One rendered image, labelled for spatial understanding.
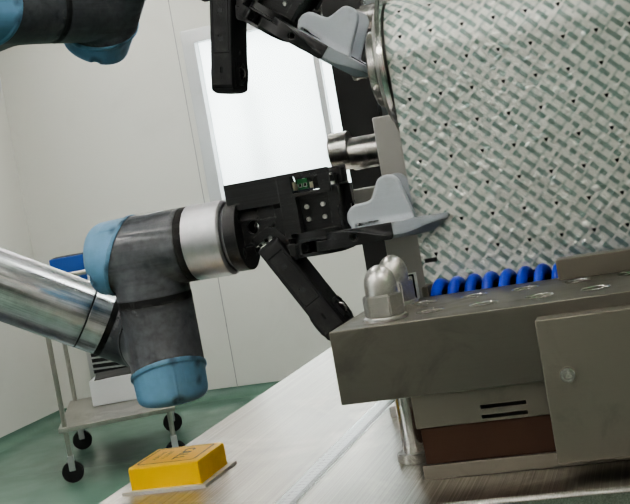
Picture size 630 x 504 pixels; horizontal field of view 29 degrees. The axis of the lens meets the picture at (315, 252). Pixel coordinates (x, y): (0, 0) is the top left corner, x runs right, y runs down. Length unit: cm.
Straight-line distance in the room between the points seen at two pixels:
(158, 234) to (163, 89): 608
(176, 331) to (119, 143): 618
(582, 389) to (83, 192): 666
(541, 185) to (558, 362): 25
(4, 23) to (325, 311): 43
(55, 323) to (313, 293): 31
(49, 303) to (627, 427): 65
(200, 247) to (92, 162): 629
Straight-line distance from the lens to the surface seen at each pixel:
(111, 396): 612
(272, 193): 115
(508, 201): 112
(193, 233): 116
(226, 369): 725
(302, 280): 115
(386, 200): 112
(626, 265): 106
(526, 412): 96
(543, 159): 112
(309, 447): 118
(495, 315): 93
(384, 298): 97
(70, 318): 131
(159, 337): 119
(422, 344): 95
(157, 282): 119
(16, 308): 131
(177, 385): 120
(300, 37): 121
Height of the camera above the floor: 115
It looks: 3 degrees down
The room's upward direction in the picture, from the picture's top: 10 degrees counter-clockwise
